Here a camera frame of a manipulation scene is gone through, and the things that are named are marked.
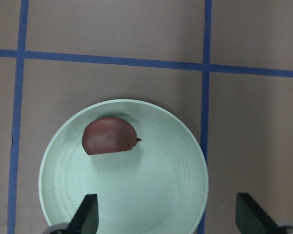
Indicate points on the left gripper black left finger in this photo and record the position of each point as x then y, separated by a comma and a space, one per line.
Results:
86, 218

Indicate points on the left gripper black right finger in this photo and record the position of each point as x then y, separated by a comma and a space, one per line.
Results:
250, 218

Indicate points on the brown half-round bun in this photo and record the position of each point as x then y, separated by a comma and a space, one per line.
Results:
109, 135

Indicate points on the mint green plate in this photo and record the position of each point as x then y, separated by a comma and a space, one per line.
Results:
160, 186

